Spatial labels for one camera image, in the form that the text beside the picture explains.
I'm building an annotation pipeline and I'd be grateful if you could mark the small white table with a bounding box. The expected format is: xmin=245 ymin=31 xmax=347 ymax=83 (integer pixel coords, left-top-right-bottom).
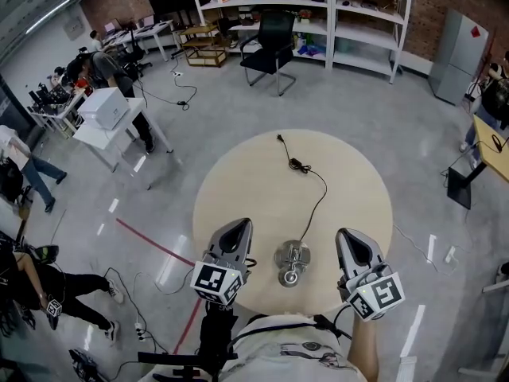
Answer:
xmin=72 ymin=97 xmax=174 ymax=191

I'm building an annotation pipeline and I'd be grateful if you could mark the red floor tape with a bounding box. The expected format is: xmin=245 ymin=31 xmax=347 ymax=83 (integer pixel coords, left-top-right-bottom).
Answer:
xmin=115 ymin=217 xmax=204 ymax=357

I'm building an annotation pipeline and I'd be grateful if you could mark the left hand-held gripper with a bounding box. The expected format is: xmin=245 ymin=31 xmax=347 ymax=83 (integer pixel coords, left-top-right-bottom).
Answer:
xmin=189 ymin=217 xmax=255 ymax=306

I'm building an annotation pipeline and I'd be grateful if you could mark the narrow white shelving unit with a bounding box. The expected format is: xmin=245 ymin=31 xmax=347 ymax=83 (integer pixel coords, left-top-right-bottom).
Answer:
xmin=329 ymin=0 xmax=415 ymax=85

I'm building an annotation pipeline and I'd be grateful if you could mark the white box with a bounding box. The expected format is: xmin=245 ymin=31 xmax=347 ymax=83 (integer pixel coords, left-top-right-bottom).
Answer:
xmin=76 ymin=86 xmax=130 ymax=131

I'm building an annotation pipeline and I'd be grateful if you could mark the person's right forearm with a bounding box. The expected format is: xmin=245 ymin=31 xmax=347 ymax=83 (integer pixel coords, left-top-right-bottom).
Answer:
xmin=347 ymin=318 xmax=379 ymax=382

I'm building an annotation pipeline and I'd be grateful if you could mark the black floor cable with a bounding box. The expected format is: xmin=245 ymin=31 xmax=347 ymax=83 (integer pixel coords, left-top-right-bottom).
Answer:
xmin=103 ymin=267 xmax=169 ymax=354

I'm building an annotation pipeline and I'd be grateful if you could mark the grey wall box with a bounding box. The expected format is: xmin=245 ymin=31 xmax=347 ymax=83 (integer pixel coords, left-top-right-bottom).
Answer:
xmin=63 ymin=14 xmax=85 ymax=41

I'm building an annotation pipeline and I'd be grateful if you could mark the black equipment bundle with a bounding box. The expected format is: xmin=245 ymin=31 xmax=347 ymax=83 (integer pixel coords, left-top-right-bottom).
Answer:
xmin=68 ymin=348 xmax=109 ymax=382

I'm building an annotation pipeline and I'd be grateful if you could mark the person's white printed shirt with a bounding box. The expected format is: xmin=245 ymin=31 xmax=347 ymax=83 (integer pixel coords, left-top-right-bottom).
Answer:
xmin=220 ymin=312 xmax=359 ymax=382

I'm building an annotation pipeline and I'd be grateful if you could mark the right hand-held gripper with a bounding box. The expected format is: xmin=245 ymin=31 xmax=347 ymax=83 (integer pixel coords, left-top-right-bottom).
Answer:
xmin=335 ymin=228 xmax=406 ymax=323

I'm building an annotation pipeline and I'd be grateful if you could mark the wooden frame cart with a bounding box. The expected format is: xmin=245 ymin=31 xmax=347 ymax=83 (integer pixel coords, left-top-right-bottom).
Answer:
xmin=179 ymin=24 xmax=228 ymax=68

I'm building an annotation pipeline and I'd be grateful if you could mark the long white desk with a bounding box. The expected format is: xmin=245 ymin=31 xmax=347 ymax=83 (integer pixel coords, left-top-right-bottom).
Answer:
xmin=104 ymin=18 xmax=177 ymax=62

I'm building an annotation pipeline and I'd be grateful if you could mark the grey refrigerator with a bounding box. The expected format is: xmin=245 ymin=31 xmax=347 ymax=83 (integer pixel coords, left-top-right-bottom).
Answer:
xmin=428 ymin=7 xmax=491 ymax=107

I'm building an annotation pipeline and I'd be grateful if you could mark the grey floor cable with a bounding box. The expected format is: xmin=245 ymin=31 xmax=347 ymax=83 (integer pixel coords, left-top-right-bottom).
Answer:
xmin=393 ymin=224 xmax=455 ymax=275

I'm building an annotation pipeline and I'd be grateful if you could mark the black office chair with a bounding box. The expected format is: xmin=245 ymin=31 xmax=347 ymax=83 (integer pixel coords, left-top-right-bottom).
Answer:
xmin=239 ymin=9 xmax=299 ymax=97

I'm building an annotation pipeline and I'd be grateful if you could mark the white floor cable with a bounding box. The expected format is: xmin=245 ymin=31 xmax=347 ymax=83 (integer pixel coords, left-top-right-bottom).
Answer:
xmin=132 ymin=266 xmax=196 ymax=296

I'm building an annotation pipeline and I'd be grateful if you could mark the black stool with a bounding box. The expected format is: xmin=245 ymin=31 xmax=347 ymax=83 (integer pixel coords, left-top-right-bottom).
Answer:
xmin=136 ymin=349 xmax=240 ymax=382

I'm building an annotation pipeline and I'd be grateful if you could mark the person's left forearm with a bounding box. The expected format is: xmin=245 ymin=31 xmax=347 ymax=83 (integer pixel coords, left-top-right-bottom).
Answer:
xmin=198 ymin=302 xmax=240 ymax=374

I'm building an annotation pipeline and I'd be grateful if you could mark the black cable with adapter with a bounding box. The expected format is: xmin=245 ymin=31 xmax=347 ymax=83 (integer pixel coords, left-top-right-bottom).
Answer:
xmin=170 ymin=69 xmax=198 ymax=111

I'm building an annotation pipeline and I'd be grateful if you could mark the black power cord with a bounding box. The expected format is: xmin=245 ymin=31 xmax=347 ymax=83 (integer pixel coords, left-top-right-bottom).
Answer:
xmin=276 ymin=133 xmax=328 ymax=243

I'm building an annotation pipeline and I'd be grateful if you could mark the white table with black equipment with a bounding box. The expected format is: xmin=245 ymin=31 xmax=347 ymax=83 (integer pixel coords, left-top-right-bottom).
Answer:
xmin=27 ymin=81 xmax=89 ymax=134

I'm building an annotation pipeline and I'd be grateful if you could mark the wide white shelving unit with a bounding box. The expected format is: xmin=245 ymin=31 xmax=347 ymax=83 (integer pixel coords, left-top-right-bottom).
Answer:
xmin=186 ymin=0 xmax=333 ymax=72

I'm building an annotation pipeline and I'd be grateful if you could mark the silver desk lamp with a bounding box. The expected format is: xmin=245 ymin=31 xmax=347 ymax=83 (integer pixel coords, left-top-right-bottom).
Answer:
xmin=273 ymin=239 xmax=313 ymax=288

